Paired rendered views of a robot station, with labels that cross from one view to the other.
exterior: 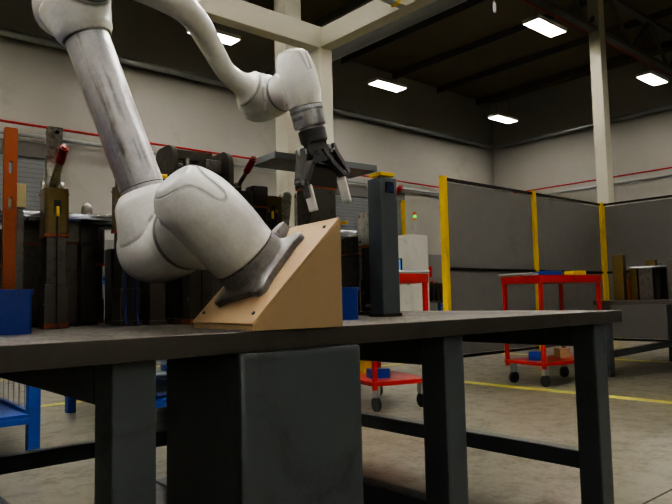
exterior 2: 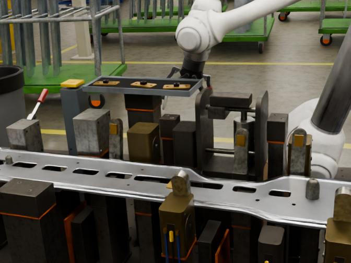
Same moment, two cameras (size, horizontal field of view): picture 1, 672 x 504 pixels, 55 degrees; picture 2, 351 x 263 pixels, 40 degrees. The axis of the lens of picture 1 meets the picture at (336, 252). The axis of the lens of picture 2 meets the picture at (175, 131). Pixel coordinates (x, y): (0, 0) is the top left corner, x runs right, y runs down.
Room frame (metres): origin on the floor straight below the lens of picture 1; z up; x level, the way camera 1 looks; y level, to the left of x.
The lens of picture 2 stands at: (2.65, 1.40, 1.58)
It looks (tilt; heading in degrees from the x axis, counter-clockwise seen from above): 21 degrees down; 237
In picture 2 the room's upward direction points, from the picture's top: 3 degrees counter-clockwise
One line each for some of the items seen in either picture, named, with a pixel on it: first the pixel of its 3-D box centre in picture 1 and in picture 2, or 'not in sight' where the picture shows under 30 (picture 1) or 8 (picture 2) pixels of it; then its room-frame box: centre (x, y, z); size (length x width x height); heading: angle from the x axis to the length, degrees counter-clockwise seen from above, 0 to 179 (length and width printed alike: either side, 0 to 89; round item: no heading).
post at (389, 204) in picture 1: (383, 247); (81, 145); (2.06, -0.15, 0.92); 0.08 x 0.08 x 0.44; 37
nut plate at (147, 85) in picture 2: not in sight; (143, 83); (1.90, 0.07, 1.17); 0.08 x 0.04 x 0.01; 113
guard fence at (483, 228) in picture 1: (536, 275); not in sight; (7.56, -2.35, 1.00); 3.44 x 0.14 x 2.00; 131
